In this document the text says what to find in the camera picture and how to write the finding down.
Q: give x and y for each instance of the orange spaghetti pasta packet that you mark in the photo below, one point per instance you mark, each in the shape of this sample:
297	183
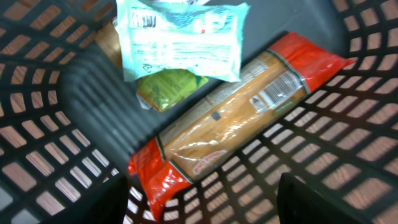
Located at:
207	134

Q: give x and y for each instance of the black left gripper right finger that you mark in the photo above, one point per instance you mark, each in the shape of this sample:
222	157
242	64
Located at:
297	203

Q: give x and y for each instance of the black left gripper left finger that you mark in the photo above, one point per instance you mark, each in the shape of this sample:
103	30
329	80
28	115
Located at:
105	205

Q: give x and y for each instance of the light blue snack packet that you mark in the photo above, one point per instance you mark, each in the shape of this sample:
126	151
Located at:
159	35

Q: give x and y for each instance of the dark grey plastic basket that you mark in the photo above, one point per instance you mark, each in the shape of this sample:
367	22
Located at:
69	122

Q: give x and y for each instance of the green snack packet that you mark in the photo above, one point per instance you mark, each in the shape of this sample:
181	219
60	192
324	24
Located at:
163	90

